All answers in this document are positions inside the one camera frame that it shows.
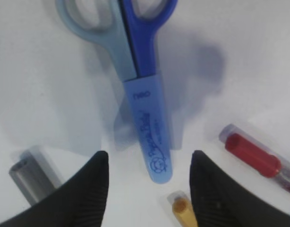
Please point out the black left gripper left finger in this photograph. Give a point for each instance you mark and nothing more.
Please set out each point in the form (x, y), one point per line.
(79, 202)

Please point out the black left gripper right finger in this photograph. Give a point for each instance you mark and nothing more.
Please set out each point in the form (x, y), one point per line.
(219, 201)

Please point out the blue capped scissors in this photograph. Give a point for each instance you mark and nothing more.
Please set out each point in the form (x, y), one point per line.
(129, 40)

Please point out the gold glitter pen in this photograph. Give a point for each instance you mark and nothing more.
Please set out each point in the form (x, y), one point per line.
(182, 209)

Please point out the silver glitter pen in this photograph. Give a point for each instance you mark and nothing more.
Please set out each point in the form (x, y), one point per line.
(34, 173)

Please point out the red glitter pen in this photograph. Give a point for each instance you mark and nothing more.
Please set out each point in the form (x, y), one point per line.
(257, 155)

